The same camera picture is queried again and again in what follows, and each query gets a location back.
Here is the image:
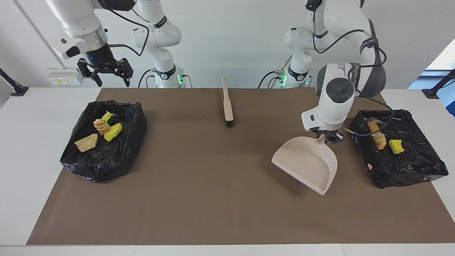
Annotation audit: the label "black clamp stand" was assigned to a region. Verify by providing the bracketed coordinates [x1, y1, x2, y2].
[0, 68, 29, 97]
[422, 69, 455, 99]

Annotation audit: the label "white wall cable conduit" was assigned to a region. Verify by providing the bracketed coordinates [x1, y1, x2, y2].
[14, 0, 67, 70]

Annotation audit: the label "plain yellow sponge piece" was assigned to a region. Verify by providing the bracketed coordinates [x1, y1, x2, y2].
[388, 139, 406, 155]

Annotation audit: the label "arm gripper cable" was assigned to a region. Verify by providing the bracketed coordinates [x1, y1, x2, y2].
[103, 5, 150, 57]
[309, 0, 394, 137]

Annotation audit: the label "left arm gripper cable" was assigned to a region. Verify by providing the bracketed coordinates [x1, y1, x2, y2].
[309, 0, 394, 137]

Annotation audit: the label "black left base cable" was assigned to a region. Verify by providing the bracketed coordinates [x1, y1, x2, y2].
[258, 70, 283, 89]

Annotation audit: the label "black base cable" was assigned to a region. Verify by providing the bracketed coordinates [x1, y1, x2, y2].
[258, 70, 283, 89]
[138, 69, 154, 88]

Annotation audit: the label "beige brush black bristles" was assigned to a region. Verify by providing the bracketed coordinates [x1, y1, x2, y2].
[222, 77, 234, 128]

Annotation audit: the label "brown table mat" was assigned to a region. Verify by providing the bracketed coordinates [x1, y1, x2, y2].
[27, 88, 455, 246]

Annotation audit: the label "large beige sponge chunk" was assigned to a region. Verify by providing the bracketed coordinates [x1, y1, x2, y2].
[74, 133, 99, 153]

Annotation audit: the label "white wall outlet box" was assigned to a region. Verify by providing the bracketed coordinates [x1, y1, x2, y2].
[47, 68, 84, 86]

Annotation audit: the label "right arm gripper cable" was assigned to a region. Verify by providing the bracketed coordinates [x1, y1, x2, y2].
[103, 5, 150, 57]

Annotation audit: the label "black bag lined bin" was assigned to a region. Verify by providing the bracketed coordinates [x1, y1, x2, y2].
[349, 109, 449, 189]
[60, 100, 148, 183]

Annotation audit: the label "squarish green yellow sponge piece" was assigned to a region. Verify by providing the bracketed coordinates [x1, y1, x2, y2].
[104, 123, 123, 142]

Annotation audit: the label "beige plastic dustpan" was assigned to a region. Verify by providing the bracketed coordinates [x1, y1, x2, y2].
[272, 134, 338, 196]

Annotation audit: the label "black right base cable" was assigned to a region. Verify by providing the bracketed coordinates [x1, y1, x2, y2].
[138, 69, 154, 88]

